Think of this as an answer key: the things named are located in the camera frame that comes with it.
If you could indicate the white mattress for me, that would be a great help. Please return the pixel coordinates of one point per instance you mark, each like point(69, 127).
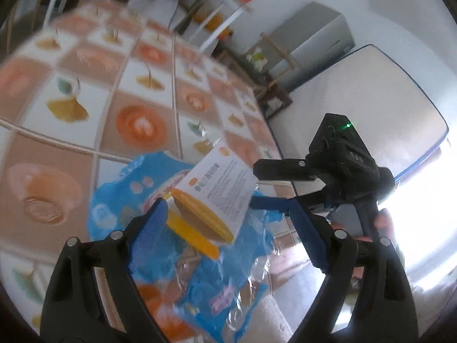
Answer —
point(375, 96)

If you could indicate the blue plastic wrapper bag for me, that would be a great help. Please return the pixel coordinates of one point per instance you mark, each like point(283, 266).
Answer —
point(117, 200)

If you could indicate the yellow white small carton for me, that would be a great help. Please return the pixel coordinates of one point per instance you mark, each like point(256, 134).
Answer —
point(217, 185)

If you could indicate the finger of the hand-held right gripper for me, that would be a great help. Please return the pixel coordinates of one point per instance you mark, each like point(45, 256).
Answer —
point(282, 169)
point(271, 203)

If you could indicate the person's right hand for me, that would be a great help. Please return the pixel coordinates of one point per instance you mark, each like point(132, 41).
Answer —
point(385, 225)

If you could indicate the green white carton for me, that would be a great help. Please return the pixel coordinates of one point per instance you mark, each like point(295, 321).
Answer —
point(257, 59)

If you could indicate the yellow bag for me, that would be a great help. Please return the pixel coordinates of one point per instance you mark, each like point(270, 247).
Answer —
point(214, 25)

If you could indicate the grey cabinet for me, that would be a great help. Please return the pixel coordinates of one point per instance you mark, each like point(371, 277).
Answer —
point(314, 39)

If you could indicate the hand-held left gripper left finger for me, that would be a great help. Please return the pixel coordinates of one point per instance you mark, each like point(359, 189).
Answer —
point(151, 227)

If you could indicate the dark wooden chair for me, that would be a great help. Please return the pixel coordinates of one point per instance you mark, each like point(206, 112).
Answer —
point(276, 100)

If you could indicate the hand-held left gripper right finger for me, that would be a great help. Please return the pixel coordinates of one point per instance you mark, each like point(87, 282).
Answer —
point(310, 237)

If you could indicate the white plastic bag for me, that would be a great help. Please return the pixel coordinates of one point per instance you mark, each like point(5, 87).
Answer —
point(157, 10)

